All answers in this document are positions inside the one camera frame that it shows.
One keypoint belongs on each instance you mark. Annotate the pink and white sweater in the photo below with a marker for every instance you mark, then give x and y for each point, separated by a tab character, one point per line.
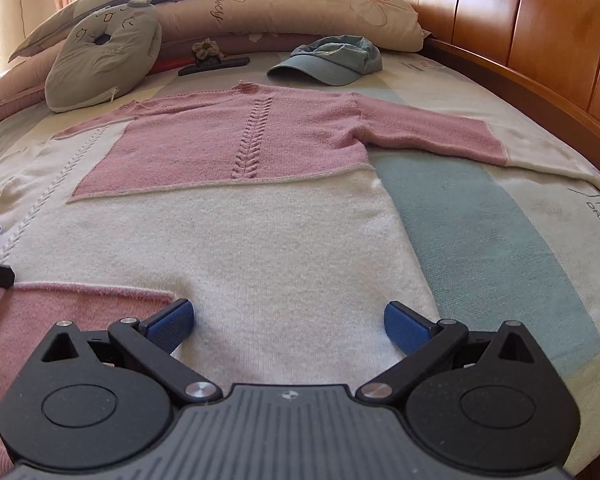
280	240

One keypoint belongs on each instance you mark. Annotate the grey cat face cushion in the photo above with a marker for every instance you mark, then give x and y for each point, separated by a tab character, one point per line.
100	65

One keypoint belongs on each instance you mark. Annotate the pink floral pillow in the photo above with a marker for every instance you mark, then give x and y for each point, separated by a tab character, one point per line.
305	15

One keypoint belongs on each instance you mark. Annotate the grey pillow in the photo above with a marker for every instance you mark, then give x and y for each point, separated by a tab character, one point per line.
80	5

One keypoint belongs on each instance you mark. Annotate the beige flower hair clip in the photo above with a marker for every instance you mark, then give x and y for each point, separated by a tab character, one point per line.
207	50

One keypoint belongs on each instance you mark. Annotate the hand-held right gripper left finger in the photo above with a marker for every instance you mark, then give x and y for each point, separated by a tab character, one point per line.
172	322

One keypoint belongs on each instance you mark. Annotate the light blue cap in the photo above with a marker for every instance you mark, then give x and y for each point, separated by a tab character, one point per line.
325	65

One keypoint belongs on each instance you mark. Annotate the wooden headboard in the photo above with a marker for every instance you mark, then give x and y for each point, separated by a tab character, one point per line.
530	25

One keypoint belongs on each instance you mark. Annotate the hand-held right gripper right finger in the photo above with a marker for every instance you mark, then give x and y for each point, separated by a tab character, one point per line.
405	325

